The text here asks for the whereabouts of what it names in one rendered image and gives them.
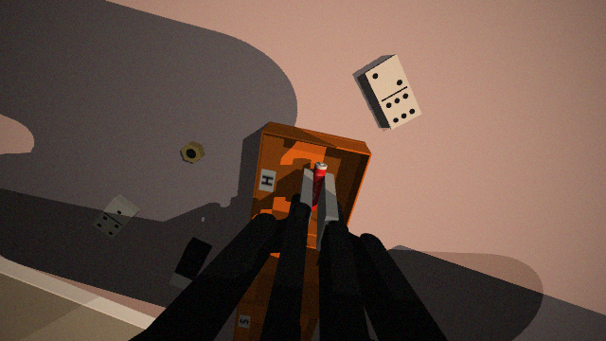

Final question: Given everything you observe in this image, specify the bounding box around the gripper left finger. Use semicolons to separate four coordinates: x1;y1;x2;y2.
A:
129;169;313;341

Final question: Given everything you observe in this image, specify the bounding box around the brass hex nut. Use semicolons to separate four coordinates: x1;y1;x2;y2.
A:
181;141;205;163

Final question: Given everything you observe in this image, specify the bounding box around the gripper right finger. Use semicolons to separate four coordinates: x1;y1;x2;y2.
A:
316;172;448;341

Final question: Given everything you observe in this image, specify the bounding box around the brown rack of bins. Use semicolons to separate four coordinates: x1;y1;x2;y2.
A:
233;122;372;341

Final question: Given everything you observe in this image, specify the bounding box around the red battery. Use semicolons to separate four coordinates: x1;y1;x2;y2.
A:
312;162;327;211

